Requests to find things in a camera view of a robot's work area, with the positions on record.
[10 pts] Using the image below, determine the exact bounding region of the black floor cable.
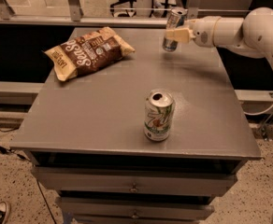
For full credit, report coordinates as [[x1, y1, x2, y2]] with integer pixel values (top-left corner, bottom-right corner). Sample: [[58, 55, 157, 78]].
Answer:
[[0, 117, 58, 224]]

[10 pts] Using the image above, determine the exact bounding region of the silver blue redbull can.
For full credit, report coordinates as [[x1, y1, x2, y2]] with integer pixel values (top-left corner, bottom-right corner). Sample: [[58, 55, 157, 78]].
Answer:
[[163, 7, 187, 52]]

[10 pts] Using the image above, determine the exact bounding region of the white green 7up can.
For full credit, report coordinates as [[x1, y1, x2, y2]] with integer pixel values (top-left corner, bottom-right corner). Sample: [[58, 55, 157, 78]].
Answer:
[[144, 89, 175, 142]]

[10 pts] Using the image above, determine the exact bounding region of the grey drawer cabinet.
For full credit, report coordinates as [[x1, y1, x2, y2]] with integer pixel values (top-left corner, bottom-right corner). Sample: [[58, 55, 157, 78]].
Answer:
[[12, 28, 261, 224]]

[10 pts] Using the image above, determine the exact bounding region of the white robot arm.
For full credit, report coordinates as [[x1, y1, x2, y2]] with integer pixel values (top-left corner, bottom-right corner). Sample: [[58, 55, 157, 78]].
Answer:
[[165, 7, 273, 224]]

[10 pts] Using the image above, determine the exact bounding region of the top drawer knob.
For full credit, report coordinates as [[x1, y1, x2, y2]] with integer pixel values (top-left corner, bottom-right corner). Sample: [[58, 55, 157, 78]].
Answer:
[[129, 184, 138, 193]]

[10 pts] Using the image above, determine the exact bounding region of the brown chip bag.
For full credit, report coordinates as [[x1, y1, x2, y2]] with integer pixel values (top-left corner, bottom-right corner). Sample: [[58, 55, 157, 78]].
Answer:
[[45, 27, 135, 81]]

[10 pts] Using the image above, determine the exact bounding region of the drawer knob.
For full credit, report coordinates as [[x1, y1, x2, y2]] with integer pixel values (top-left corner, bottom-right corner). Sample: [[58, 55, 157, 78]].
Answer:
[[131, 211, 139, 219], [129, 184, 138, 193]]

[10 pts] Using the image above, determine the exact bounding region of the black office chair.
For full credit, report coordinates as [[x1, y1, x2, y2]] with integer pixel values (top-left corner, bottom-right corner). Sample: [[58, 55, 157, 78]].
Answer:
[[109, 0, 137, 17]]

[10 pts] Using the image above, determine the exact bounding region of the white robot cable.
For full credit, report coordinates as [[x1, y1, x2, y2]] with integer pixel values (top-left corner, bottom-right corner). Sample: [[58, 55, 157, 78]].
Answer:
[[242, 84, 273, 117]]

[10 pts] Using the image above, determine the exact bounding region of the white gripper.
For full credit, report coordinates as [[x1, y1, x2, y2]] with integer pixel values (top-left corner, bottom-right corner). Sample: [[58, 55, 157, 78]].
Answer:
[[165, 16, 221, 47]]

